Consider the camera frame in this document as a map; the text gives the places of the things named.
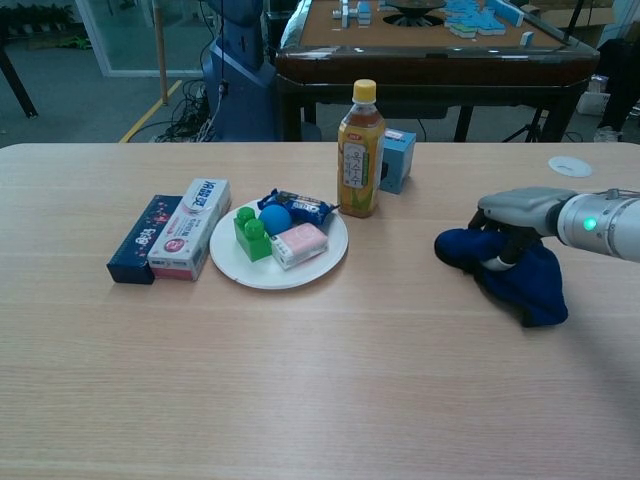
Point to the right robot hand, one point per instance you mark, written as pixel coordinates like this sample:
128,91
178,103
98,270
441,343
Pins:
520,205

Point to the dark blue cloth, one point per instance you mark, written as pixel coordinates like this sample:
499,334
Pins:
530,287

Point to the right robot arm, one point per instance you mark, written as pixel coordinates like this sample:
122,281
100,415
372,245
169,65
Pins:
612,225

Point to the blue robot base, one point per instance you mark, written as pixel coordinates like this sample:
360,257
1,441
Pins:
240,90

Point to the black tripod stand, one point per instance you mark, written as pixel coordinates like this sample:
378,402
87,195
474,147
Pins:
525,125

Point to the white sneaker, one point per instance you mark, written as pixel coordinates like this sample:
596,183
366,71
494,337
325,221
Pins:
608,135

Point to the light blue cardboard box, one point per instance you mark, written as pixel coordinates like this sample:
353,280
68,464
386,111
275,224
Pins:
398,165

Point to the white storage box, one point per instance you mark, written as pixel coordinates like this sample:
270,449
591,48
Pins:
594,97

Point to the black trouser leg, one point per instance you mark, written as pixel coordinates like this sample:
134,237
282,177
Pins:
620,85

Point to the yellow capped tea bottle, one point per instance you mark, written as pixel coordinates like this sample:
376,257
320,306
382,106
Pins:
357,170

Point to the single blue white mahjong tile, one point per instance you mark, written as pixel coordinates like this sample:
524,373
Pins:
526,38

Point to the dark wooden mahjong table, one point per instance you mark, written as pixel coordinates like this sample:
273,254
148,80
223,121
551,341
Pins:
425,65

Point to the blue mahjong tile heap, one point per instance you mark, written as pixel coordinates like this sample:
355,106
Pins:
475,17

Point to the brown cardboard box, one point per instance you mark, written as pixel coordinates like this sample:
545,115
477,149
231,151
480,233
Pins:
565,12

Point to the blue cookie packet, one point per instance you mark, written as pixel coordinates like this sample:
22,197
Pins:
305,205

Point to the pink wrapped soap pack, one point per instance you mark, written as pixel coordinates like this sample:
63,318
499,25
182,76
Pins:
300,242

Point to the blue ball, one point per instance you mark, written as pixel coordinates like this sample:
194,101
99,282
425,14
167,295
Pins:
277,219

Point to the white paper plate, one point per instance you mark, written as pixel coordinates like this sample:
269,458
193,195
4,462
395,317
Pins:
280,277

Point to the blue white mahjong tile row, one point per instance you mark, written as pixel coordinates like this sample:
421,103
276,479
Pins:
356,14

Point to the green toy brick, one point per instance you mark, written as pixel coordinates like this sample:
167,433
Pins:
252,242

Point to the white pink toothpaste box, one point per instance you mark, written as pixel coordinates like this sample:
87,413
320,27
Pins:
190,230

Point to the dark blue toothpaste box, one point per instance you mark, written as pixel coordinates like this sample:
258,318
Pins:
140,245

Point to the wooden pole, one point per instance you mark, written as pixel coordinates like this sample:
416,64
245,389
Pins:
161,55

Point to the black table leg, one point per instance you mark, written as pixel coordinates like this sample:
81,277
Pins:
17,75

